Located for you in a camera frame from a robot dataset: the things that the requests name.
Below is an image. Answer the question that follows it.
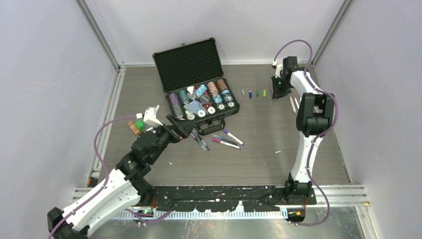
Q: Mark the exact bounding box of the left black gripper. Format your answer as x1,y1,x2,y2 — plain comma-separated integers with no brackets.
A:
148,115,196,164

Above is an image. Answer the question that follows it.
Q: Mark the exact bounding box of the dark green marker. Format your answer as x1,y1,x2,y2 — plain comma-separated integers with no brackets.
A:
191,133,208,151

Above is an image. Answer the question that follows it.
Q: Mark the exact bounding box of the dark purple marker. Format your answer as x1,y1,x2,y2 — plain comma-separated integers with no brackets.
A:
195,130,210,151

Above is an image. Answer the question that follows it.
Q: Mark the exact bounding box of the purple cap white marker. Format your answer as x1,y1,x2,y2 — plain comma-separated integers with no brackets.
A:
222,129,244,145

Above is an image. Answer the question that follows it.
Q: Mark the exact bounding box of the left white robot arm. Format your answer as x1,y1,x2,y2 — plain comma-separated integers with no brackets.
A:
47,114,197,239

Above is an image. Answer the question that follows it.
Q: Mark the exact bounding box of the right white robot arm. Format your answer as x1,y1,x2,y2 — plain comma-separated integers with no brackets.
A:
271,56,334,205

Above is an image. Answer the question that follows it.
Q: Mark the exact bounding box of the light blue marker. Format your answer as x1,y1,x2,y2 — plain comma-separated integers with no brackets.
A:
212,134,238,145

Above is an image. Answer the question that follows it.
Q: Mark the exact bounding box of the magenta cap white marker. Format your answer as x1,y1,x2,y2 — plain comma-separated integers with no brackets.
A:
212,138,241,149

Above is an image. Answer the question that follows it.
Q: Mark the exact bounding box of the green toy block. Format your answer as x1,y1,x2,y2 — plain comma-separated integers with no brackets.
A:
134,119,145,131

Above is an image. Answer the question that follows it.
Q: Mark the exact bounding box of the brown wooden block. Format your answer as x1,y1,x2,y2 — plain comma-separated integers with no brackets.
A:
127,121,140,135

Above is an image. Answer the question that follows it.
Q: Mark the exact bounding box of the black poker chip case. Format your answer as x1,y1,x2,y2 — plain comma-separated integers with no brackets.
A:
152,37,240,135

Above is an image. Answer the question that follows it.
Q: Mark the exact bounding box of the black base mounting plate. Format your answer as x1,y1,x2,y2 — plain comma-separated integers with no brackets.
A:
138,186,317,213

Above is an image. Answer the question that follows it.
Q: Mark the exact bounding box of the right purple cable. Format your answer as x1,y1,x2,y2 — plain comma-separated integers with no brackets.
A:
273,39,339,228

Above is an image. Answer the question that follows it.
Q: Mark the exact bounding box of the purple cable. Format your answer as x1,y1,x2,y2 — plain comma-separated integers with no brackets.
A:
47,115,174,239
273,39,339,228

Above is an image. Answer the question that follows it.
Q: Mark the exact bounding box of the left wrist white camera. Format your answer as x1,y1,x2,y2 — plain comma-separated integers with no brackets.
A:
135,106,163,128

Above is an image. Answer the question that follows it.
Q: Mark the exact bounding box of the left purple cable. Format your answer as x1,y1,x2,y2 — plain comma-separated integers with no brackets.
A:
47,115,174,239

